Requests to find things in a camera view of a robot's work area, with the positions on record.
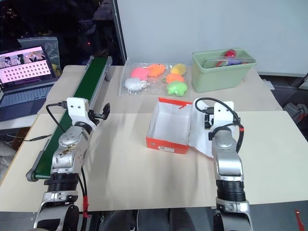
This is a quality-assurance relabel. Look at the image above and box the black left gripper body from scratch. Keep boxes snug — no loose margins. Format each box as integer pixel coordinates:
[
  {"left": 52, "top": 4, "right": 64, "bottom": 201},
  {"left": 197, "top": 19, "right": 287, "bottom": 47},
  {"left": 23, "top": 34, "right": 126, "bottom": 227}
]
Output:
[{"left": 87, "top": 109, "right": 104, "bottom": 126}]

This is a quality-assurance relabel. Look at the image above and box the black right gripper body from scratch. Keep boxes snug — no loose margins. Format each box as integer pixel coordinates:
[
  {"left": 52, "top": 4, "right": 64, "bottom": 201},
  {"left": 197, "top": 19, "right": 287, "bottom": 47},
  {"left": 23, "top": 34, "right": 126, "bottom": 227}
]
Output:
[{"left": 204, "top": 108, "right": 216, "bottom": 130}]

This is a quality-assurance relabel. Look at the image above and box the green conveyor belt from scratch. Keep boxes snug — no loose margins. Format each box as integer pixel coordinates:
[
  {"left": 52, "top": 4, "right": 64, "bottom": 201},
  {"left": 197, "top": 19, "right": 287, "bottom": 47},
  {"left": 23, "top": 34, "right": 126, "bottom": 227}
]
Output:
[{"left": 26, "top": 55, "right": 114, "bottom": 182}]

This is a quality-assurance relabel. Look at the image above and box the orange cardboard box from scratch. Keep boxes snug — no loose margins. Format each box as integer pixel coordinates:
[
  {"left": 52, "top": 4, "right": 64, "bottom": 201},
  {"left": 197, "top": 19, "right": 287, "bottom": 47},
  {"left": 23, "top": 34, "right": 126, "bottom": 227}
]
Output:
[{"left": 145, "top": 96, "right": 218, "bottom": 160}]

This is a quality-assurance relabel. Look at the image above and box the white soft toy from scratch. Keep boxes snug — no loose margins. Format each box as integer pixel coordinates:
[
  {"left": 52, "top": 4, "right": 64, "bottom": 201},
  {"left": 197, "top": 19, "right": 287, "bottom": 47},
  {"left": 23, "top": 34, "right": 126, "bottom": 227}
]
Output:
[{"left": 124, "top": 77, "right": 148, "bottom": 94}]

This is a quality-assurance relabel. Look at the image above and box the light green plastic bin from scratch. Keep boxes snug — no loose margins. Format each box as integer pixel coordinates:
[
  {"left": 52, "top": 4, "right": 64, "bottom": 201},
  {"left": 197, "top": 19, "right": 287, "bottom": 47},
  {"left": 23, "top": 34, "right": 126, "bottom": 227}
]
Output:
[{"left": 192, "top": 47, "right": 257, "bottom": 93}]

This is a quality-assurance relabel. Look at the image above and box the green star soft toy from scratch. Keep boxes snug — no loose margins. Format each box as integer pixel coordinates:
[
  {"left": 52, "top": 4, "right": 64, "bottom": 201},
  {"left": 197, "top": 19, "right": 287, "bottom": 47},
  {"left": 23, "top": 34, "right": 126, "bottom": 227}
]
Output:
[{"left": 167, "top": 81, "right": 189, "bottom": 96}]

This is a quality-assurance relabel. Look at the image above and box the pink soft toy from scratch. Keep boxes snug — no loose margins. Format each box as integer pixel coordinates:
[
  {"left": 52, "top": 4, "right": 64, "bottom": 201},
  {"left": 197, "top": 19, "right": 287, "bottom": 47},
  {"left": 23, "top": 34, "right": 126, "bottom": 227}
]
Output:
[{"left": 130, "top": 67, "right": 149, "bottom": 80}]

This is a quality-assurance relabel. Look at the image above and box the clear plastic toy bag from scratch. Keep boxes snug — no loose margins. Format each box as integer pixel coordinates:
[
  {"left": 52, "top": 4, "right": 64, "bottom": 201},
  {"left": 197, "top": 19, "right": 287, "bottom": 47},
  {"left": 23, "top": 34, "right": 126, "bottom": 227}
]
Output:
[{"left": 118, "top": 57, "right": 191, "bottom": 98}]

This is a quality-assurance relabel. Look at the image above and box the small orange soft toy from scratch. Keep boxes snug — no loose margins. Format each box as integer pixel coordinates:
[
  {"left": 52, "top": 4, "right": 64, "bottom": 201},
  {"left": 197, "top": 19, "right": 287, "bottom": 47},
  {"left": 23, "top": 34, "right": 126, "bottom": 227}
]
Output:
[{"left": 166, "top": 73, "right": 185, "bottom": 84}]

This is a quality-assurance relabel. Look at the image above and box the yellow soft toy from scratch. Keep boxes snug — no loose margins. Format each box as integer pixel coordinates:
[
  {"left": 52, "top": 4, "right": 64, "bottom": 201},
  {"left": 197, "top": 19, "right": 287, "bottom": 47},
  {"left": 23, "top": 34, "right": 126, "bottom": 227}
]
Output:
[{"left": 170, "top": 63, "right": 187, "bottom": 76}]

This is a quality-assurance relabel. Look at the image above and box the orange fish soft toy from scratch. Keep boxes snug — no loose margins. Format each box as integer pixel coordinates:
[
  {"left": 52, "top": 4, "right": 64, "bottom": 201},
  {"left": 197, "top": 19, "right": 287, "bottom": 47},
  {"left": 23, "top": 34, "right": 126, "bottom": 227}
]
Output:
[{"left": 146, "top": 63, "right": 167, "bottom": 78}]

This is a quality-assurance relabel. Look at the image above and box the red colourful toy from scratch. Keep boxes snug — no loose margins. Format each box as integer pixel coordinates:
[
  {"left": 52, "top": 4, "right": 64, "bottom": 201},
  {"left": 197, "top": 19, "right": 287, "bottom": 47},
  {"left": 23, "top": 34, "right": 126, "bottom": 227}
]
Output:
[{"left": 215, "top": 49, "right": 249, "bottom": 68}]

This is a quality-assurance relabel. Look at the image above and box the open grey laptop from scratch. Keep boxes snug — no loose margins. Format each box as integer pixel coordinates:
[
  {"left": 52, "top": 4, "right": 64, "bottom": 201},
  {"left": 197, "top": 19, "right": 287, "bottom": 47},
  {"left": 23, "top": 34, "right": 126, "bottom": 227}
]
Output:
[{"left": 0, "top": 45, "right": 60, "bottom": 122}]

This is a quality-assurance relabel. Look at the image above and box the grey and red equipment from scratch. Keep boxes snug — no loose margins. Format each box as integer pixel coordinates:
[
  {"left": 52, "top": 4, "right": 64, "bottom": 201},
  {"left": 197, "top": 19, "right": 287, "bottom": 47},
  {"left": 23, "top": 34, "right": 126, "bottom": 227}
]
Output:
[{"left": 281, "top": 102, "right": 308, "bottom": 126}]

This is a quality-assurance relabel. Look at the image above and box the dark rounded shape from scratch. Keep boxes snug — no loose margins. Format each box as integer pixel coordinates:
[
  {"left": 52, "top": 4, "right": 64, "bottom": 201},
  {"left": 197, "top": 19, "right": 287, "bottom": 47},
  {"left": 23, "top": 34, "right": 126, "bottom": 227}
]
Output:
[{"left": 102, "top": 209, "right": 138, "bottom": 231}]

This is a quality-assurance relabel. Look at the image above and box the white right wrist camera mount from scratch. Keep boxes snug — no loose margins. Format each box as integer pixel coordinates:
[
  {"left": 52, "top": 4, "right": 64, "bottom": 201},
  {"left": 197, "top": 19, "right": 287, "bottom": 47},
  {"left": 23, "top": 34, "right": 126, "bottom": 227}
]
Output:
[{"left": 212, "top": 101, "right": 235, "bottom": 128}]

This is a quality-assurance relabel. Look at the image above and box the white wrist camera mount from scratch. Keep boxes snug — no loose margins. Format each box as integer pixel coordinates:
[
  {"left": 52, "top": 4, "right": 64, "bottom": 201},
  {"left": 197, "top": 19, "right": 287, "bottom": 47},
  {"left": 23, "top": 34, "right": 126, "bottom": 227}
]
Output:
[
  {"left": 212, "top": 101, "right": 235, "bottom": 128},
  {"left": 66, "top": 97, "right": 95, "bottom": 128}
]

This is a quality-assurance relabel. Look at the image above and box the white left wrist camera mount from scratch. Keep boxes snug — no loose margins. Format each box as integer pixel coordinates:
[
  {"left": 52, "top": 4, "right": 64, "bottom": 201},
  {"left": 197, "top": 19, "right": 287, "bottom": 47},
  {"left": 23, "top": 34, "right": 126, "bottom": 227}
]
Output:
[{"left": 66, "top": 97, "right": 95, "bottom": 128}]

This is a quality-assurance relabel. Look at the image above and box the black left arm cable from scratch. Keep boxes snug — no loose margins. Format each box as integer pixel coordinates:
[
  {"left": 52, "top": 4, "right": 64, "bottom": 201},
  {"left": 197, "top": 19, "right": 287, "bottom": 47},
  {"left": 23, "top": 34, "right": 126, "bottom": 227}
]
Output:
[{"left": 45, "top": 102, "right": 90, "bottom": 231}]

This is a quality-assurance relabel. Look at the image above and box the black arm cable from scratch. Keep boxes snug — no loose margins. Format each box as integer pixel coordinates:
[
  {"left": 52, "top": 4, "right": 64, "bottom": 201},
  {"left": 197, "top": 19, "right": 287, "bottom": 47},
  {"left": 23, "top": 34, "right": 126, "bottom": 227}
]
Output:
[
  {"left": 45, "top": 102, "right": 90, "bottom": 231},
  {"left": 194, "top": 97, "right": 245, "bottom": 153}
]

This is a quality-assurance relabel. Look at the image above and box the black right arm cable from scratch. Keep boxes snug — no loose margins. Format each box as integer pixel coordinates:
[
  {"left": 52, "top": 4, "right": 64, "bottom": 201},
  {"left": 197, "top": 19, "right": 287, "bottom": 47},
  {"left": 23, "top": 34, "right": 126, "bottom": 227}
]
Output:
[{"left": 194, "top": 97, "right": 245, "bottom": 153}]

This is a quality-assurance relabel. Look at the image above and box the thin black table cable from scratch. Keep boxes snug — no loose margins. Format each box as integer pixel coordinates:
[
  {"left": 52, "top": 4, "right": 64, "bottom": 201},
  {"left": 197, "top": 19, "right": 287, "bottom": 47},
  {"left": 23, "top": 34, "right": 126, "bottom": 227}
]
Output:
[{"left": 6, "top": 134, "right": 52, "bottom": 143}]

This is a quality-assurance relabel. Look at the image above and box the grey metal post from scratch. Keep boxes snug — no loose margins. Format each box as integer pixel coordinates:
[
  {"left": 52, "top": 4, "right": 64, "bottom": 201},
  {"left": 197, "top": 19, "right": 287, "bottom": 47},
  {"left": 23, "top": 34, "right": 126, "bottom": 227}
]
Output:
[{"left": 112, "top": 0, "right": 128, "bottom": 66}]

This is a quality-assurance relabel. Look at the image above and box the red strap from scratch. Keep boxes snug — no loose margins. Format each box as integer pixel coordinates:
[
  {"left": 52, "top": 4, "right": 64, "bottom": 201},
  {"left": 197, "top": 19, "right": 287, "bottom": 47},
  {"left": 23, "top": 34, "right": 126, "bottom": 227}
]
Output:
[{"left": 294, "top": 209, "right": 308, "bottom": 231}]

